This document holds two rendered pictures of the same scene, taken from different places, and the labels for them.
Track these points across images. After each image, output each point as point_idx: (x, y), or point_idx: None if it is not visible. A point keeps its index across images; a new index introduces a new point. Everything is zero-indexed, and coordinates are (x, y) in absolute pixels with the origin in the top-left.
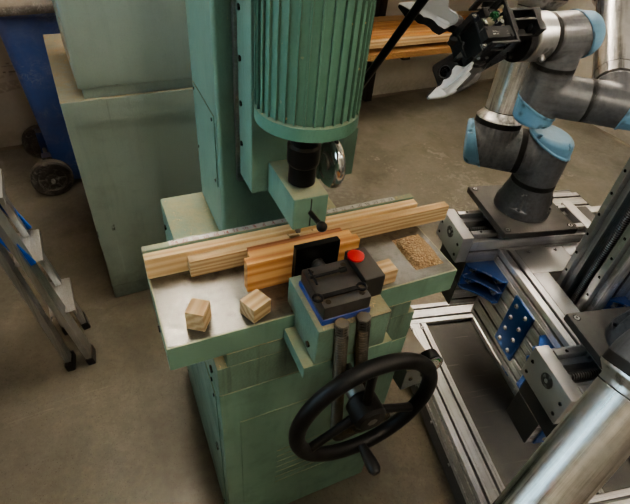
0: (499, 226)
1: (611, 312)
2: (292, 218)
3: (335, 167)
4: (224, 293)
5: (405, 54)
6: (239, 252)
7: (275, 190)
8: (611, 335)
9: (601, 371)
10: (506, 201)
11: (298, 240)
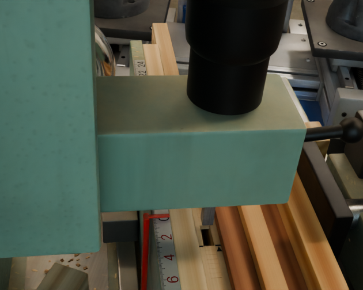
0: (143, 31)
1: (314, 21)
2: (292, 176)
3: (104, 60)
4: None
5: None
6: None
7: (164, 179)
8: (360, 31)
9: None
10: (113, 0)
11: (248, 225)
